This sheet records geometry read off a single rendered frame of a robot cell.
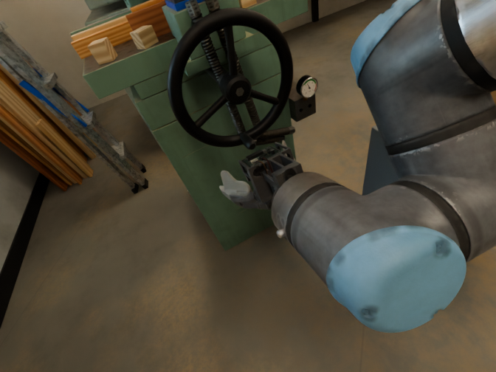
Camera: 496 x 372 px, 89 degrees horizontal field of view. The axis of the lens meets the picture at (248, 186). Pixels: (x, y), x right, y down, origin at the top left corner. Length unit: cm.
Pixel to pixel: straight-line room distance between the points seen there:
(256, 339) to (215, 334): 17
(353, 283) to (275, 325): 90
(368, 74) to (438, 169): 11
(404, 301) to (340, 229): 6
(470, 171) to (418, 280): 11
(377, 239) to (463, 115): 13
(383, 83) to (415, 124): 5
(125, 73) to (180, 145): 24
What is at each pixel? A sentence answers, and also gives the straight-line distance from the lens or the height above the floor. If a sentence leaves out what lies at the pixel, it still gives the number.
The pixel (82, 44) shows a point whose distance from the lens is 87.
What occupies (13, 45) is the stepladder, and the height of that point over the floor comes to 90.
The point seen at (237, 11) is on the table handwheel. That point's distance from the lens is 56.
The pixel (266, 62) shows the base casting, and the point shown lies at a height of 76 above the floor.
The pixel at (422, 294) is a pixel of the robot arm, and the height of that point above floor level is 85.
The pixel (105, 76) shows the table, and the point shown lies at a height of 88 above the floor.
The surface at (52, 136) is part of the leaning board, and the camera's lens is 211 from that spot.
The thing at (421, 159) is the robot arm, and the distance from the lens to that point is 28.
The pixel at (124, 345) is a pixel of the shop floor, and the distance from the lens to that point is 133.
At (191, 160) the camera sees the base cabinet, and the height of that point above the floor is 57.
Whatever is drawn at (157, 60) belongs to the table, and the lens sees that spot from 72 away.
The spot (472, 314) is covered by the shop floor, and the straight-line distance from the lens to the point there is 121.
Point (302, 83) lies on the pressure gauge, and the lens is 83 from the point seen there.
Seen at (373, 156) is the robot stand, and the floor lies 45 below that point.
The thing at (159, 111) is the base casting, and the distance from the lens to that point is 76.
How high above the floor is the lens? 106
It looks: 46 degrees down
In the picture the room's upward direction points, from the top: 19 degrees counter-clockwise
